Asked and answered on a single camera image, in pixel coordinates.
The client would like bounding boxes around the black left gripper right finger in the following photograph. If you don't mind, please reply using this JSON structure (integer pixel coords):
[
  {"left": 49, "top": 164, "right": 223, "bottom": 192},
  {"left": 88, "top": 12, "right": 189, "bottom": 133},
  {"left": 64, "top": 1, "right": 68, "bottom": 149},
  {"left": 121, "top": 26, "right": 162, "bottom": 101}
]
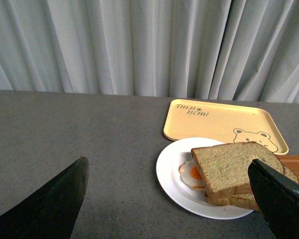
[{"left": 248, "top": 159, "right": 299, "bottom": 239}]

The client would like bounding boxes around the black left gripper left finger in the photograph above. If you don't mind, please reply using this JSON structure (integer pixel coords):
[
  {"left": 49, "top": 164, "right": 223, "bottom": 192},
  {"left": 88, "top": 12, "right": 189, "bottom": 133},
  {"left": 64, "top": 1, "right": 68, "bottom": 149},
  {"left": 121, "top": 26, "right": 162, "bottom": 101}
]
[{"left": 0, "top": 157, "right": 89, "bottom": 239}]

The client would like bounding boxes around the bread slice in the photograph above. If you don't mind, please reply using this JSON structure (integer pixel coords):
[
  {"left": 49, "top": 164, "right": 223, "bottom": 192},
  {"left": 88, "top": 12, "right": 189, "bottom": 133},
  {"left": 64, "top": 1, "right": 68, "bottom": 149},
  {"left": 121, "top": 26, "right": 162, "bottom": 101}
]
[
  {"left": 191, "top": 142, "right": 285, "bottom": 201},
  {"left": 205, "top": 166, "right": 299, "bottom": 211}
]

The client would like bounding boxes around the white round plate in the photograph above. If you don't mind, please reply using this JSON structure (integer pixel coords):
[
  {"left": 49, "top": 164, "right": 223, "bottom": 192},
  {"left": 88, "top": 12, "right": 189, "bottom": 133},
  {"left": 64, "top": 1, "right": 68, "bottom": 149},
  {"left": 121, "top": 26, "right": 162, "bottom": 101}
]
[{"left": 156, "top": 137, "right": 253, "bottom": 220}]

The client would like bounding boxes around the yellow bear tray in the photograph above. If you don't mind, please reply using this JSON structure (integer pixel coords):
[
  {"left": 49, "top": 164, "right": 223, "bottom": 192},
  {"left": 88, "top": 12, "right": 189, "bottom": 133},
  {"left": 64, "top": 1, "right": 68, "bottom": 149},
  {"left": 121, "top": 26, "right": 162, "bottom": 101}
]
[{"left": 163, "top": 99, "right": 289, "bottom": 155}]

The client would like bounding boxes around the fake fried egg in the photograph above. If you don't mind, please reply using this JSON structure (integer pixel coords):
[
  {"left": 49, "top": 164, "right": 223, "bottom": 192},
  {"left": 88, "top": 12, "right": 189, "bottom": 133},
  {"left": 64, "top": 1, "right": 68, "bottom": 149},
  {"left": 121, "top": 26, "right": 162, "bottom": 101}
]
[{"left": 178, "top": 160, "right": 205, "bottom": 190}]

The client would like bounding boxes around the grey curtain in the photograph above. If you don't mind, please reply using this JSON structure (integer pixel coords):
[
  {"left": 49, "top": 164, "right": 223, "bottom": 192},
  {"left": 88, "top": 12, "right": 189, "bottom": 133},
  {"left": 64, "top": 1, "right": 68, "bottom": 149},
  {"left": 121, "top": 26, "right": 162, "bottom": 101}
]
[{"left": 0, "top": 0, "right": 299, "bottom": 103}]

